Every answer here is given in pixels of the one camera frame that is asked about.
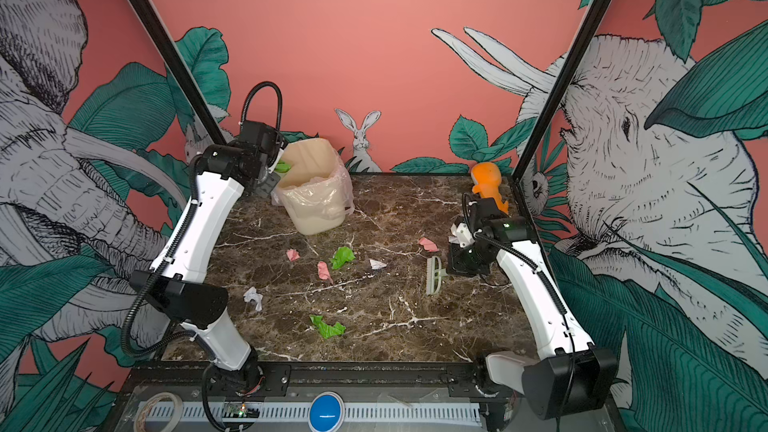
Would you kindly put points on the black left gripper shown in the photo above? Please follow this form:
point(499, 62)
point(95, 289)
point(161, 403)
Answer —
point(270, 187)

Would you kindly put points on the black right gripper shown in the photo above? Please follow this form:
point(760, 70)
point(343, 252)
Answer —
point(455, 263)

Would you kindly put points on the pale green hand brush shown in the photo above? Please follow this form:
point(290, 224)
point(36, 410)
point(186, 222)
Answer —
point(436, 272)

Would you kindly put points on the cream plastic trash bin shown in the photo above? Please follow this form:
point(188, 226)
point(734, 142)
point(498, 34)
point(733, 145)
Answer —
point(317, 191)

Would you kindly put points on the pale green dustpan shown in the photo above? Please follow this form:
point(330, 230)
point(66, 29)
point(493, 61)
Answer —
point(273, 168)

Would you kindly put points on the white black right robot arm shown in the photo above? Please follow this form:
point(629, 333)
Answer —
point(570, 374)

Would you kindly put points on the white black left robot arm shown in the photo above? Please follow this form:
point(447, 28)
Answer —
point(175, 282)

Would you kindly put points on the green paper scrap right upper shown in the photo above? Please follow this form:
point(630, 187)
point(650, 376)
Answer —
point(283, 167)

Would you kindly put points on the green paper scrap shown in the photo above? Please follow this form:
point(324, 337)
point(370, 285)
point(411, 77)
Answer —
point(283, 167)
point(342, 256)
point(325, 330)

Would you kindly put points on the pink paper scrap right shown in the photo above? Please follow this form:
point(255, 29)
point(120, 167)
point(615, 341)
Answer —
point(428, 244)

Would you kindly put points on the pink paper scrap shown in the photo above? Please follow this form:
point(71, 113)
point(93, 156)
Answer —
point(292, 255)
point(324, 273)
point(428, 244)

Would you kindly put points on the orange carrot plush toy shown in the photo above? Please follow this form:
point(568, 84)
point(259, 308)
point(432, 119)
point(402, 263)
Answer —
point(487, 180)

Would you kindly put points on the white paper scrap centre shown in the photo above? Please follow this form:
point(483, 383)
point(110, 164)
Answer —
point(377, 265)

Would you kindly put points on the pink paper scrap left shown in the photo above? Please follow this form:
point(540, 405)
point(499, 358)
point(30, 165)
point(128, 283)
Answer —
point(292, 255)

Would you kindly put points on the green paper scrap centre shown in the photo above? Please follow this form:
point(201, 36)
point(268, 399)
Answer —
point(342, 256)

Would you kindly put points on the pink paper scrap centre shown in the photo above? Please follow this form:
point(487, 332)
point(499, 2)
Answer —
point(324, 273)

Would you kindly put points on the white crumpled paper scrap left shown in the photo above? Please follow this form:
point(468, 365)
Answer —
point(254, 298)

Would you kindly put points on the green paper scrap front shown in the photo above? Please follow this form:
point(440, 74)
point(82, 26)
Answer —
point(325, 330)

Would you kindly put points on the blue round button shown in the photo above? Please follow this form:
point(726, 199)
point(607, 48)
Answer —
point(326, 413)

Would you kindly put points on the black front mounting rail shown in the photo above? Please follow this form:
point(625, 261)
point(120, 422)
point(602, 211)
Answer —
point(461, 379)

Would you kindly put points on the white slotted cable duct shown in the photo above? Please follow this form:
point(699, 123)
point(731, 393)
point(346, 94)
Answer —
point(462, 414)

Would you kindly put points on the left black frame post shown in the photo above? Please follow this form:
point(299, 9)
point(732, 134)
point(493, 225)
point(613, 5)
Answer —
point(179, 71)

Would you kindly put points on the black frame post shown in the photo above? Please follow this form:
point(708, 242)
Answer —
point(589, 25)
point(179, 71)

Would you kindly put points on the right black frame post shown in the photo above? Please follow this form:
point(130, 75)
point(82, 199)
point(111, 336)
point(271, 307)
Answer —
point(589, 25)

